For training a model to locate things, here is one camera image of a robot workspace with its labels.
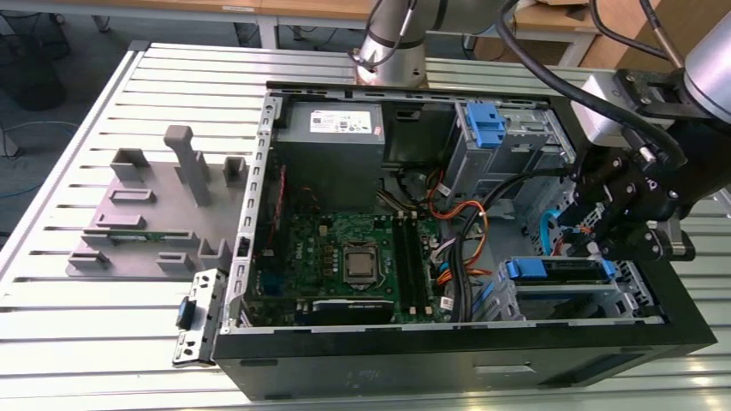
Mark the green motherboard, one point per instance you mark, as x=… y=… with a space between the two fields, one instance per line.
x=321 y=257

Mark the grey parts rack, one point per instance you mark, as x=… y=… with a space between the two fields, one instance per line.
x=166 y=214

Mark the grey power supply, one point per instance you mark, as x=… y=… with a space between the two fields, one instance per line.
x=326 y=171

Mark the silver disk bay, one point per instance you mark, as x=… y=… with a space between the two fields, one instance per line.
x=572 y=290

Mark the black graphics card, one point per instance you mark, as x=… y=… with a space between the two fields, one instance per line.
x=354 y=312

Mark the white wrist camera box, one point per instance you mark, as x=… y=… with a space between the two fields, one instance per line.
x=600 y=111

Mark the silver CPU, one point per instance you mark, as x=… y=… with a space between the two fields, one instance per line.
x=363 y=264

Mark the black RAM slot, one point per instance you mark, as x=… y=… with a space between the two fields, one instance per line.
x=418 y=265
x=405 y=265

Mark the green RAM stick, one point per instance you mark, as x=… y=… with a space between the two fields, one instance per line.
x=138 y=236

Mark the CPU socket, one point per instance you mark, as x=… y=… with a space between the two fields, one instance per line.
x=359 y=247

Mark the black office chair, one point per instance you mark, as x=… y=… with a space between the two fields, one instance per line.
x=34 y=77

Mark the long wooden top table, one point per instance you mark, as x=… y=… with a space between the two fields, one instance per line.
x=171 y=4

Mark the wooden cabinet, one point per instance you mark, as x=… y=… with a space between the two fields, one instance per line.
x=629 y=34

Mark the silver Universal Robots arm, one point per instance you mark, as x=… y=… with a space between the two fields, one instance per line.
x=394 y=64

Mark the blue bracket latch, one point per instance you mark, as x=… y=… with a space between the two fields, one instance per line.
x=186 y=312

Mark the silver hinged slot bracket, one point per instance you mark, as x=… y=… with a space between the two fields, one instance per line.
x=203 y=299

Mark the wooden desk white frame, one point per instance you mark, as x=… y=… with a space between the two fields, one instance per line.
x=560 y=21

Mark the hard disk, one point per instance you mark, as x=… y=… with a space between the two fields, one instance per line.
x=529 y=269

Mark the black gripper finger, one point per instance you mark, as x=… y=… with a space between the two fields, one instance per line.
x=634 y=244
x=612 y=180

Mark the silver optical drive cage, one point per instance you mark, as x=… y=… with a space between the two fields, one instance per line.
x=504 y=167

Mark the blue plastic drive latch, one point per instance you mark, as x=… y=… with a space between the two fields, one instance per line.
x=486 y=124

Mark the black open PC case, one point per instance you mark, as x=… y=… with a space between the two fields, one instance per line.
x=399 y=368

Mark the black camera bracket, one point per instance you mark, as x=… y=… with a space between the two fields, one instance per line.
x=634 y=81

